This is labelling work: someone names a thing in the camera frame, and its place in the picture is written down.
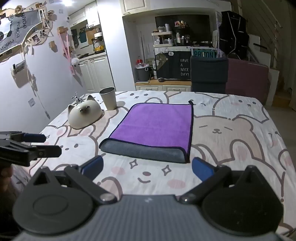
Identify grey trash bin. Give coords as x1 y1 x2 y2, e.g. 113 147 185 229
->
135 67 152 81

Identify dark blue chair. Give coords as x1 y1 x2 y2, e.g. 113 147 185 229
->
190 56 229 94

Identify white cat-shaped ceramic bowl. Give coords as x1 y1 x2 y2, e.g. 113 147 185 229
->
68 95 104 130

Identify wall storage pocket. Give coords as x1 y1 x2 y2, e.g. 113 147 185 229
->
11 60 28 76

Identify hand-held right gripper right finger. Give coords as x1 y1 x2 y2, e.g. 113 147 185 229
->
179 157 263 205

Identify yellow and white kitchen appliance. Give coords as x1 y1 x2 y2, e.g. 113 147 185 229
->
92 32 105 54

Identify wooden topped low cabinet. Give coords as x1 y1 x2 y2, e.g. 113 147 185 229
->
135 79 192 92

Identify purple and grey towel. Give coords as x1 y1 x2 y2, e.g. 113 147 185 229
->
99 101 194 164

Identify panda wall poster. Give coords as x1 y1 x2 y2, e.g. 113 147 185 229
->
0 1 55 64

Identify small silver metal ornament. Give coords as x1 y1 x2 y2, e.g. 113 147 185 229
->
71 92 84 104

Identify teal sign plate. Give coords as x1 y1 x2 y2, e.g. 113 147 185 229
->
191 47 216 58

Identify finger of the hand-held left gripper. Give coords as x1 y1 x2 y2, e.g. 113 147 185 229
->
29 145 62 161
0 131 47 143

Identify black printed cabinet curtain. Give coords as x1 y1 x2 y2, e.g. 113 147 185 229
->
155 47 192 80

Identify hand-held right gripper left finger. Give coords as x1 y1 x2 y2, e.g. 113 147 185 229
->
32 155 119 205

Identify white kitchen base cabinet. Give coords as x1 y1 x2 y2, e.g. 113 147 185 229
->
77 54 115 92

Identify black hanging jacket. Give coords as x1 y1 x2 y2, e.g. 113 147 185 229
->
218 10 250 59

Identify white shelf rack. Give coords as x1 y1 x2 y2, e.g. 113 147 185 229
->
151 31 174 48

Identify beige plastic cup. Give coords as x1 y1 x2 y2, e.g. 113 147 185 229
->
99 87 117 111

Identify bear printed blanket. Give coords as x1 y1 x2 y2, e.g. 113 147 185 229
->
9 91 296 239

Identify maroon sofa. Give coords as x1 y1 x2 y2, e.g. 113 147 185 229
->
225 58 270 106

